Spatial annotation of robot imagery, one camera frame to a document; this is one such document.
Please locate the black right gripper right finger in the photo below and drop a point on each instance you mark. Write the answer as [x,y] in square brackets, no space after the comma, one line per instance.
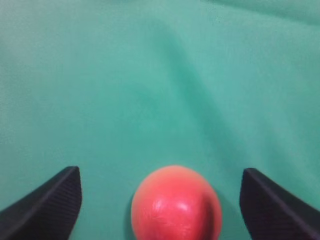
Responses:
[272,213]

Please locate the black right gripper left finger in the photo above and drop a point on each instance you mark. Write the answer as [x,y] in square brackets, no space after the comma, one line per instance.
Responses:
[49,212]

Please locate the round reddish yellow bread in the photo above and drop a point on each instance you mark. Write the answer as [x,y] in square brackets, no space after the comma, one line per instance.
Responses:
[176,203]

